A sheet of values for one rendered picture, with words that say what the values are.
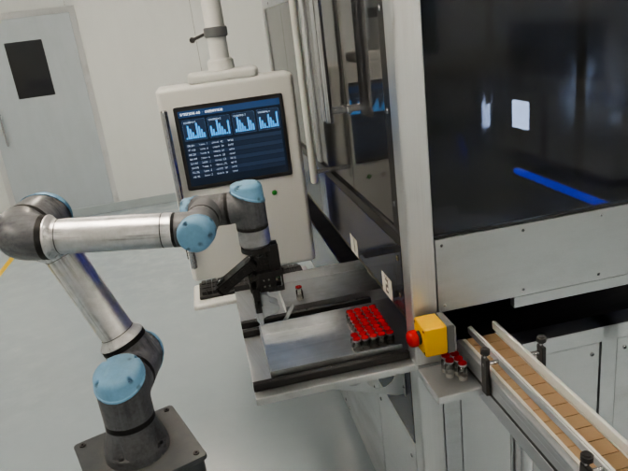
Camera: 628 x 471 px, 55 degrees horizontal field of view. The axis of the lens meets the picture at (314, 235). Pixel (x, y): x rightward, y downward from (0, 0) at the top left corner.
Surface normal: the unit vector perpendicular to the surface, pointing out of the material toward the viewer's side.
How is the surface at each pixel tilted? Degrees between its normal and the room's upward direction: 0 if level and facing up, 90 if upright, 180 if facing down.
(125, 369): 8
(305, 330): 0
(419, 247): 90
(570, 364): 90
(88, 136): 90
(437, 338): 90
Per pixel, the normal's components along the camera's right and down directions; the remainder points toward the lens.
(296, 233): 0.19, 0.30
